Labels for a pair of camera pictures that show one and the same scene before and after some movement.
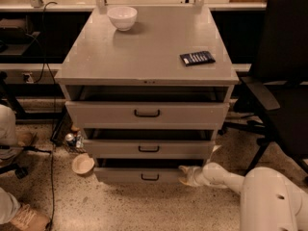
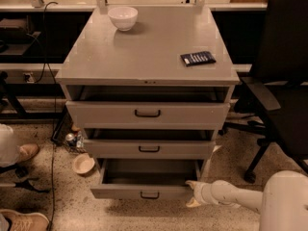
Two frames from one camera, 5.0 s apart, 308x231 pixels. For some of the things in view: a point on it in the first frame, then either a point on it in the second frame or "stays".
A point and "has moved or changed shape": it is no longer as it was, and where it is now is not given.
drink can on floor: x=70 y=140 stays
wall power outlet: x=30 y=78 stays
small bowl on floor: x=83 y=164 stays
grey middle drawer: x=149 y=149 stays
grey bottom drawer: x=137 y=174 has moved or changed shape
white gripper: x=210 y=173 -> x=204 y=192
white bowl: x=122 y=17 stays
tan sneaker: x=24 y=139 -> x=27 y=151
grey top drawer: x=146 y=115 stays
